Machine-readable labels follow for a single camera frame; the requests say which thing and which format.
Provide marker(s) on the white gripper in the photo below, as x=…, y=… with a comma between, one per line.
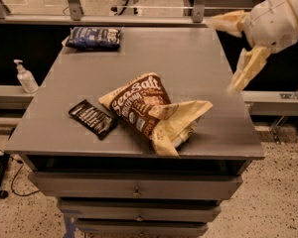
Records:
x=273, y=24

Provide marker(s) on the brown sea salt chip bag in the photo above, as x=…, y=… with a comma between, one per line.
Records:
x=144, y=104

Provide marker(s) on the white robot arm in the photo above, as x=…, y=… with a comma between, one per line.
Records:
x=269, y=27

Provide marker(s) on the blue chip bag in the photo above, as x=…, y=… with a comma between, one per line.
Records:
x=93, y=38

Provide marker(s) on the black rxbar chocolate bar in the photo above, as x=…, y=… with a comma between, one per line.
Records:
x=93, y=119

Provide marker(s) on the grey metal railing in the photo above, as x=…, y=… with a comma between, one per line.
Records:
x=98, y=12

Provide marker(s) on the grey drawer cabinet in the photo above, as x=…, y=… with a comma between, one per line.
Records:
x=141, y=141

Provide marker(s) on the top grey drawer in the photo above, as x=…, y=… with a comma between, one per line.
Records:
x=138, y=186

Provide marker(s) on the grey drawer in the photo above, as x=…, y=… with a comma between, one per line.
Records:
x=144, y=210
x=138, y=186
x=141, y=228

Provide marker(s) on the white pump sanitizer bottle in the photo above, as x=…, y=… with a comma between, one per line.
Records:
x=26, y=78

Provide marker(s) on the middle grey drawer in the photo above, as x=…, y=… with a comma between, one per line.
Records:
x=144, y=210

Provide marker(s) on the bottom grey drawer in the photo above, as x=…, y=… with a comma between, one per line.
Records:
x=141, y=228

